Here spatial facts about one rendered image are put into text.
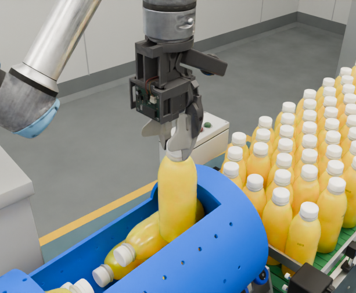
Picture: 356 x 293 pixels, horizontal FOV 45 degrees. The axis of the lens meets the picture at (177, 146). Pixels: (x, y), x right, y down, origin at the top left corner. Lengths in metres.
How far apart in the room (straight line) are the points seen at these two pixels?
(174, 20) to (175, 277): 0.40
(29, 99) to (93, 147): 2.23
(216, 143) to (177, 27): 0.73
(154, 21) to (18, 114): 0.49
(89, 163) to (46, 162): 0.30
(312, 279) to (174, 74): 0.57
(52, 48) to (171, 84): 0.44
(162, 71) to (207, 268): 0.35
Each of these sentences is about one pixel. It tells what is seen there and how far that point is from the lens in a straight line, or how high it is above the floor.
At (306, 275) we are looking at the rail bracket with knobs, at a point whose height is 1.00.
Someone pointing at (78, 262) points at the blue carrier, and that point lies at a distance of 0.93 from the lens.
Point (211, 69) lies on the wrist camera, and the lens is 0.70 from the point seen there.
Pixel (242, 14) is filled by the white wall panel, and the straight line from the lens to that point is 5.12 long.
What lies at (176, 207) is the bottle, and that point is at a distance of 0.78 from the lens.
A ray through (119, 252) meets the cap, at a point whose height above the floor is 1.13.
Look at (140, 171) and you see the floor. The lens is 2.94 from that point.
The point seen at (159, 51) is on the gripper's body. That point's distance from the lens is 0.61.
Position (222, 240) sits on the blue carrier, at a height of 1.19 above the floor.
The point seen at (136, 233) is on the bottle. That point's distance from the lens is 0.87.
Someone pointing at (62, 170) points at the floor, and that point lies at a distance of 3.04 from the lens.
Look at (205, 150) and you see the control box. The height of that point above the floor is 1.05.
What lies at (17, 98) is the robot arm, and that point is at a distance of 1.01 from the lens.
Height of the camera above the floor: 1.76
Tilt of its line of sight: 34 degrees down
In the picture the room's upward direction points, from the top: straight up
